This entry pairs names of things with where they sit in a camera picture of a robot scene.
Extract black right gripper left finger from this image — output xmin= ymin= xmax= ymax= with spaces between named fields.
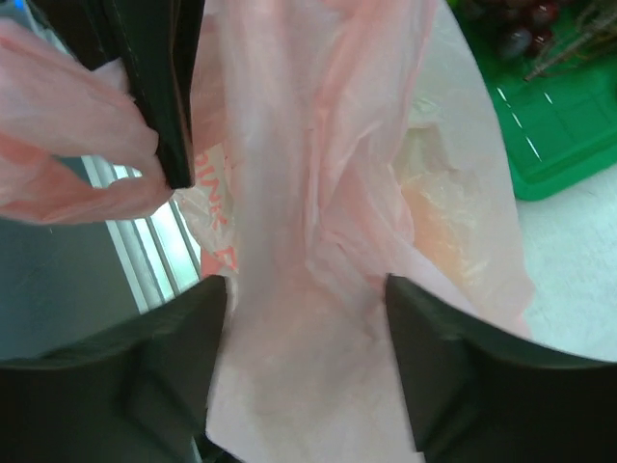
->
xmin=1 ymin=276 xmax=227 ymax=462

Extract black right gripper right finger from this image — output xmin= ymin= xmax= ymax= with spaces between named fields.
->
xmin=385 ymin=275 xmax=616 ymax=462

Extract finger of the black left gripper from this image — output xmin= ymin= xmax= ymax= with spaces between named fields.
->
xmin=28 ymin=0 xmax=204 ymax=189

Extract pink plastic bag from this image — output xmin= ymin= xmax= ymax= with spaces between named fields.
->
xmin=1 ymin=1 xmax=533 ymax=462

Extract purple fake grapes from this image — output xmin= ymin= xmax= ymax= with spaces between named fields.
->
xmin=457 ymin=1 xmax=568 ymax=61

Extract green plastic basket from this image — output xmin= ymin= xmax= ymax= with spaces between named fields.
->
xmin=450 ymin=1 xmax=616 ymax=201

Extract aluminium front rail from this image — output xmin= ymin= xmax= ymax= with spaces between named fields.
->
xmin=81 ymin=153 xmax=203 ymax=314

